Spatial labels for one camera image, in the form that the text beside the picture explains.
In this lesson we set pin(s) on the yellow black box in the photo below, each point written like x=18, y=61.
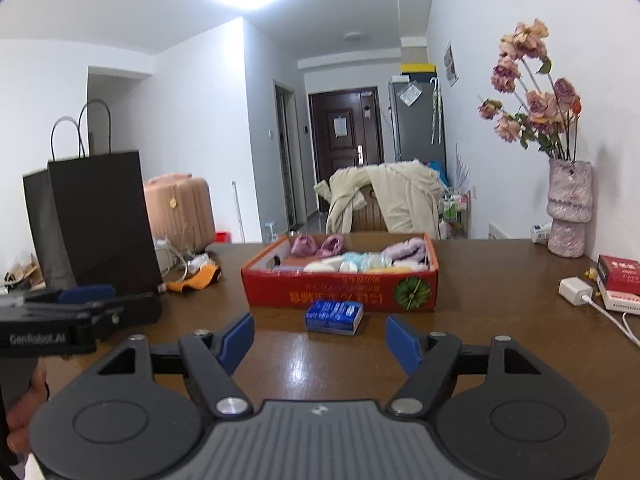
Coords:
x=419, y=71

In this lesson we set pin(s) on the person's left hand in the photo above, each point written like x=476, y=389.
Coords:
x=30, y=410

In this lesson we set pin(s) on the wall poster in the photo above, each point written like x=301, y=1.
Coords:
x=451, y=62

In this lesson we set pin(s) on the lilac fluffy towel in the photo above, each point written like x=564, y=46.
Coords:
x=405, y=251

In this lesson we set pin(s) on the grey fridge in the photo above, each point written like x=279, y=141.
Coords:
x=415, y=132

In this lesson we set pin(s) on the paper on fridge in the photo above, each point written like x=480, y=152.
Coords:
x=410, y=95

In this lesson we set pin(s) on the blue tissue pack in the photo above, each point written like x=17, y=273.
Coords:
x=332, y=316

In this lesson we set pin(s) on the red cardboard box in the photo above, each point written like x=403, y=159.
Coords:
x=340, y=292

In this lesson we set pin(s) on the dark brown entrance door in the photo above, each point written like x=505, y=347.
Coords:
x=325, y=150

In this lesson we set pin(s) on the small ceiling lamp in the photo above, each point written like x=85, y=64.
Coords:
x=356, y=36

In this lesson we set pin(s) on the dark side door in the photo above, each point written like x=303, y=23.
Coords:
x=287, y=160

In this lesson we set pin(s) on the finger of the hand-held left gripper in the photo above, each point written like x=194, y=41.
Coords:
x=85, y=293
x=130, y=315

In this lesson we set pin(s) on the small white bottle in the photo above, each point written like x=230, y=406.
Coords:
x=540, y=234

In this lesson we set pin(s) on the dried rose bouquet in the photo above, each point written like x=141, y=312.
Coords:
x=540, y=105

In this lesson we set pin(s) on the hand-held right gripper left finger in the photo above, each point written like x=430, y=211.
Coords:
x=239, y=342

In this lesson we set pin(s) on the white door notice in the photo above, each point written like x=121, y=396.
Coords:
x=340, y=126

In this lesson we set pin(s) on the white umbrella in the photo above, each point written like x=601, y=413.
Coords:
x=436, y=110

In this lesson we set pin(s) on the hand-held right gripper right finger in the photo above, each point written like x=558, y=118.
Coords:
x=402, y=342

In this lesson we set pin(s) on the brown chair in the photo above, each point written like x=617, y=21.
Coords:
x=370, y=215

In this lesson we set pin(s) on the white charger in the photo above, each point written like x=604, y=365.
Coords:
x=575, y=290

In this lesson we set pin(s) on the metal rack with bottles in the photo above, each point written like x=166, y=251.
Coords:
x=452, y=215

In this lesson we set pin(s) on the pink suitcase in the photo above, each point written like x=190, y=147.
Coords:
x=180, y=210

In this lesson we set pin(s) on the pink textured vase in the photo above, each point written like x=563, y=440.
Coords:
x=567, y=210

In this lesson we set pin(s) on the white box with red label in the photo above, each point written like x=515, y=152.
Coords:
x=622, y=304

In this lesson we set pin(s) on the black paper bag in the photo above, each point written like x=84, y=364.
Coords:
x=100, y=220

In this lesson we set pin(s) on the beige coat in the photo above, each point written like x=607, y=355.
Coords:
x=410, y=195

